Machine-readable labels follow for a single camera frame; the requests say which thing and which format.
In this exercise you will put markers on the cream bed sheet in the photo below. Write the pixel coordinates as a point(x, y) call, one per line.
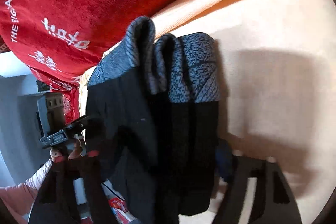
point(275, 29)

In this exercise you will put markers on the person's left hand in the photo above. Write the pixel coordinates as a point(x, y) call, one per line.
point(74, 150)

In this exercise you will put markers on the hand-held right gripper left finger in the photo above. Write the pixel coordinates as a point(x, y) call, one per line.
point(92, 174)

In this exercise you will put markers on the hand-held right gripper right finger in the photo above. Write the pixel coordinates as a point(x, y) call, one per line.
point(223, 159)

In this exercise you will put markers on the red packet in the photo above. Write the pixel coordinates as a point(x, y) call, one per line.
point(120, 208)

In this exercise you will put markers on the person's left forearm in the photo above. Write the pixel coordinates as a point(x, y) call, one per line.
point(23, 192)

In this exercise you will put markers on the black pants with grey waistband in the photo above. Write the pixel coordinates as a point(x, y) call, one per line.
point(131, 121)

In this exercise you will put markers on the red and white printed blanket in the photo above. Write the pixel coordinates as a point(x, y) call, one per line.
point(78, 3)

